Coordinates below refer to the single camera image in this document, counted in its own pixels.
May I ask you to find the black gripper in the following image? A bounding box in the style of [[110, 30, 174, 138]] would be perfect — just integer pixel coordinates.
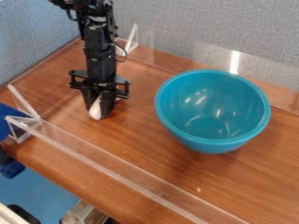
[[70, 26, 131, 118]]

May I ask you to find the white brown toy mushroom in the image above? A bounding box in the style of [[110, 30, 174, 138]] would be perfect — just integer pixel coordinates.
[[89, 95, 123, 121]]

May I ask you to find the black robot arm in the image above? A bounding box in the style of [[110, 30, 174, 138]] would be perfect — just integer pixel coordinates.
[[49, 0, 131, 120]]

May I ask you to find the blue plastic bowl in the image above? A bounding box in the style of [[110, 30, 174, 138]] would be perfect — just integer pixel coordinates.
[[154, 69, 271, 154]]

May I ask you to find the clear acrylic left barrier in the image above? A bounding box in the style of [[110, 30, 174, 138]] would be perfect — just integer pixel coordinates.
[[7, 38, 86, 118]]

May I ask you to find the clear acrylic barrier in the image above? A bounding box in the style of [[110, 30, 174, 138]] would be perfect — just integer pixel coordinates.
[[7, 38, 86, 118], [4, 115, 249, 224], [118, 24, 299, 115]]

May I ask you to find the clear acrylic front barrier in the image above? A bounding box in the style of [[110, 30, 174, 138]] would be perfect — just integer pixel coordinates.
[[4, 115, 249, 224]]

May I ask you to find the blue table clamp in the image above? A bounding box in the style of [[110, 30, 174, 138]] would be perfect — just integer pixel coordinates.
[[0, 102, 27, 179]]

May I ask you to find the clear plastic box below table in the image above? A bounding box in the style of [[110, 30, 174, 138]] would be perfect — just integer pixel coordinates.
[[61, 200, 109, 224]]

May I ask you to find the clear acrylic back barrier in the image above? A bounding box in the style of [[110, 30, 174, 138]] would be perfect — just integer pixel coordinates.
[[118, 24, 299, 115]]

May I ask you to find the black white object corner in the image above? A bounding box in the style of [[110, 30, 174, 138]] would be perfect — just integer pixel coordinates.
[[0, 203, 42, 224]]

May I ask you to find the black cable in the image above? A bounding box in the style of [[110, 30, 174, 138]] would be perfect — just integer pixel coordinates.
[[110, 40, 130, 63]]

